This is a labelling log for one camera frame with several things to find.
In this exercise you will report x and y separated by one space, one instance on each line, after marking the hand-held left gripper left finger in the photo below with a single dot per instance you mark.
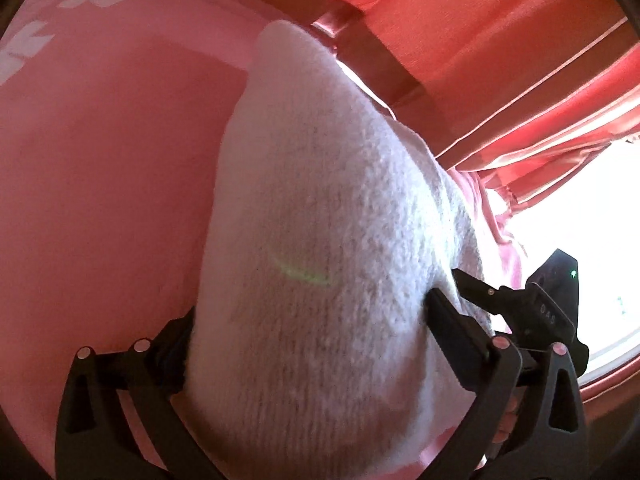
170 342

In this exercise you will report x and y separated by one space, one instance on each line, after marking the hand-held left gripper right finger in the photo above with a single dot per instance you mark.
447 317

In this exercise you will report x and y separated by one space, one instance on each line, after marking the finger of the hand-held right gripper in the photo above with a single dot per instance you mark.
492 297

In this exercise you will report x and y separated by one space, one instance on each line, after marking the cream sweater with black hearts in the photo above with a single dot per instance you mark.
325 220

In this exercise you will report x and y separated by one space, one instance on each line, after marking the person's right hand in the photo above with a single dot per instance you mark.
507 417

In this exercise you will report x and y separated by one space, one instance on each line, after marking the bright window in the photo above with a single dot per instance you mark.
590 210

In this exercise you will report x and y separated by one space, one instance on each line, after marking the orange curtain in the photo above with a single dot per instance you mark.
475 35

